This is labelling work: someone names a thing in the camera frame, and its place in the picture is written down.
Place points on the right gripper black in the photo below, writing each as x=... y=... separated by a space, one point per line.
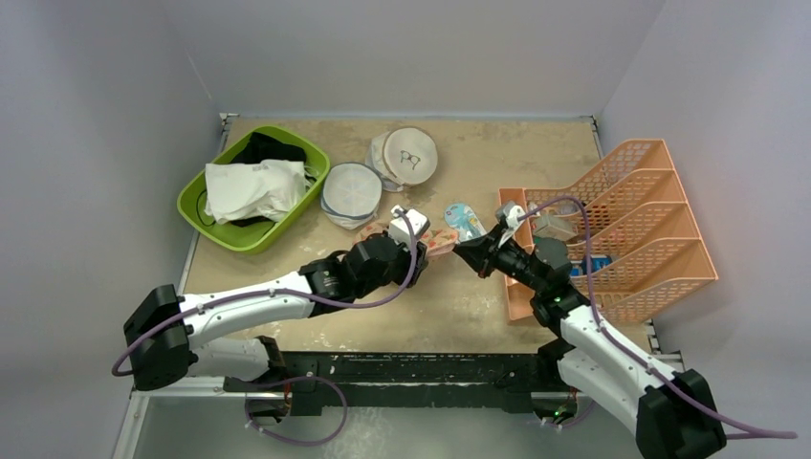
x=492 y=247

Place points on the floral mesh laundry bag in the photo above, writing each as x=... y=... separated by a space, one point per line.
x=438 y=242

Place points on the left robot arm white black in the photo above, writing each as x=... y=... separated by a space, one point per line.
x=171 y=336

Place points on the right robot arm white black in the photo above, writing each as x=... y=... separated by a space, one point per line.
x=663 y=408

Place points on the beige glasses print laundry bag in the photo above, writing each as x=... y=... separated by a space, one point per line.
x=403 y=157

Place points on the white round mesh laundry bag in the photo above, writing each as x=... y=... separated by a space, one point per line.
x=351 y=195

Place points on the blue toothbrush blister pack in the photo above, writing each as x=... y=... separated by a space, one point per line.
x=462 y=218

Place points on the grey box in organizer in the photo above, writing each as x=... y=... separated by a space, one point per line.
x=552 y=226

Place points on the blue can in organizer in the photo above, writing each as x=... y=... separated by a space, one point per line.
x=596 y=262

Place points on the orange plastic file organizer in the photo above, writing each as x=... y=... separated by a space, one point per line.
x=633 y=207

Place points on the white cloth in bin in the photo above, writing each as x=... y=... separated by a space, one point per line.
x=270 y=189

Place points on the black garment in bin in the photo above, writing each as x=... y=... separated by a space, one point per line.
x=261 y=147

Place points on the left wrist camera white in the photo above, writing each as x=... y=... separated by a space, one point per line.
x=407 y=225

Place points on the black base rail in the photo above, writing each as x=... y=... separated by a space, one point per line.
x=514 y=383

